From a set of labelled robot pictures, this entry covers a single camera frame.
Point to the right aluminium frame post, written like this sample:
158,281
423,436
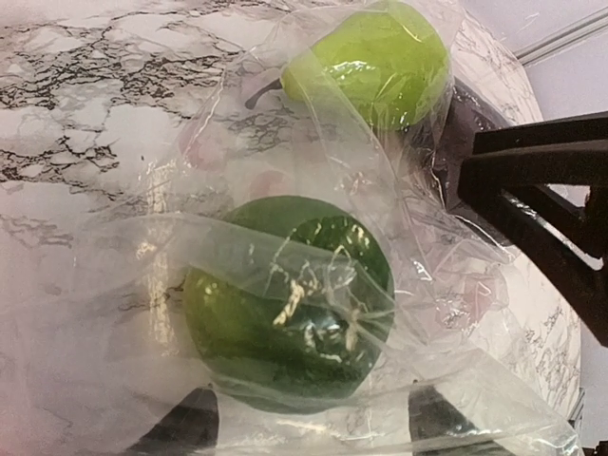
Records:
572,35

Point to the light green fake pear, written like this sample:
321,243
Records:
387,59

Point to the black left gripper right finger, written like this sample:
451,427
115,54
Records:
431,416

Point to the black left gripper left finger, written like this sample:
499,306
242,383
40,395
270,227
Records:
192,424

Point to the clear zip top bag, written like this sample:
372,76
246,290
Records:
125,141

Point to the dark green fake avocado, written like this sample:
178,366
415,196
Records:
291,304

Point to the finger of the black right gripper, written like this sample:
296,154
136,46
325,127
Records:
544,187

